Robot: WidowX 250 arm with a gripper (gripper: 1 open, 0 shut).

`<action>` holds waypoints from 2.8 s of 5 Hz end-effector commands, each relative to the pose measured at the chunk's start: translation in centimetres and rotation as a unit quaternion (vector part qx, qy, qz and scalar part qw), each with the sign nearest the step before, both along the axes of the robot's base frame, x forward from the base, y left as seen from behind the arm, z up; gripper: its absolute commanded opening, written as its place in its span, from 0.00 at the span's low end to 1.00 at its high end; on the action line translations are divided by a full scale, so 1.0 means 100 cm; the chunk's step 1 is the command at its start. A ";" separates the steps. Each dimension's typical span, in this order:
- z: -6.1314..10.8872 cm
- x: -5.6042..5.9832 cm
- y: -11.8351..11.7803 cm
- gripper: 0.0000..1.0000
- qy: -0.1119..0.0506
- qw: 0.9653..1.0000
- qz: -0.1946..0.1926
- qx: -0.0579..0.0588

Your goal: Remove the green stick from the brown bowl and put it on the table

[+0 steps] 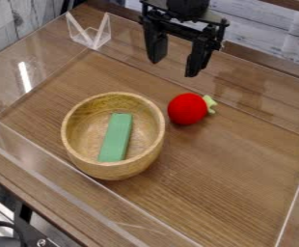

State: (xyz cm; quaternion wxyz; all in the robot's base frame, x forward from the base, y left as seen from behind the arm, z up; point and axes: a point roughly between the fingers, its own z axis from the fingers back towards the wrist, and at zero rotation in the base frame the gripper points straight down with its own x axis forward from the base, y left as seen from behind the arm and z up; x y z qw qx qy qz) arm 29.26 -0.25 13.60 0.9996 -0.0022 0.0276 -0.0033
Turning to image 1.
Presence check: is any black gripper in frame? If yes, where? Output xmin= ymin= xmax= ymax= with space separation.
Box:
xmin=139 ymin=0 xmax=230 ymax=77

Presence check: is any brown wooden bowl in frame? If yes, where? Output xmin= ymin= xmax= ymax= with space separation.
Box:
xmin=61 ymin=92 xmax=166 ymax=180

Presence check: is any green rectangular stick block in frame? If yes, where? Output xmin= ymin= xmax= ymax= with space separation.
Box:
xmin=98 ymin=113 xmax=133 ymax=162

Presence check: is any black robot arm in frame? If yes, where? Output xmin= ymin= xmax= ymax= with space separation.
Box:
xmin=139 ymin=0 xmax=230 ymax=77

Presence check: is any red toy strawberry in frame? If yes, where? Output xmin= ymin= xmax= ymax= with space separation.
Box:
xmin=169 ymin=93 xmax=218 ymax=125

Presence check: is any clear acrylic corner bracket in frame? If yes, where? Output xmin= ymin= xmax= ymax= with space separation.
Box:
xmin=66 ymin=13 xmax=111 ymax=50

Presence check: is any clear acrylic tray wall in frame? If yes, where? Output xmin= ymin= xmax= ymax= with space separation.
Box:
xmin=0 ymin=123 xmax=202 ymax=247

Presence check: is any black table frame leg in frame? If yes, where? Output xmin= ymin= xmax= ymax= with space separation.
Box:
xmin=15 ymin=202 xmax=59 ymax=247

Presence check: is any black cable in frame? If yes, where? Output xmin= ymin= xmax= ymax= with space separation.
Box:
xmin=0 ymin=220 xmax=23 ymax=247

